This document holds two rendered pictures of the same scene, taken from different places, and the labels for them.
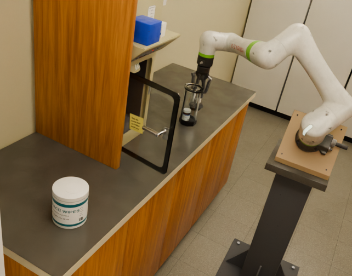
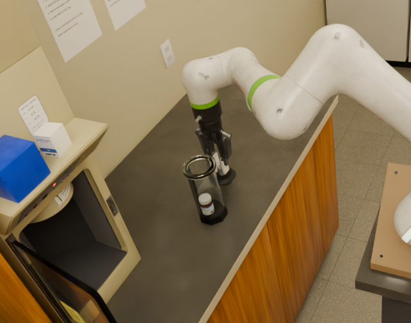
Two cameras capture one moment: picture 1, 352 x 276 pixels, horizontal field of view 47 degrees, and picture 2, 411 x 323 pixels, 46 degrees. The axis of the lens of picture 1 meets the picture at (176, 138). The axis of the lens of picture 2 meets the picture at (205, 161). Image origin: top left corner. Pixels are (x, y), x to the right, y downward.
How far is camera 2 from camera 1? 1.06 m
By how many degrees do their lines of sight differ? 17
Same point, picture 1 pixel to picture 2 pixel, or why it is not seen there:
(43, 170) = not seen: outside the picture
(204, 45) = (191, 91)
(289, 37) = (313, 68)
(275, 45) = (288, 93)
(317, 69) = (396, 113)
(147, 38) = (9, 191)
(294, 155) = (406, 256)
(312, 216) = not seen: outside the picture
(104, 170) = not seen: outside the picture
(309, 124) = (410, 226)
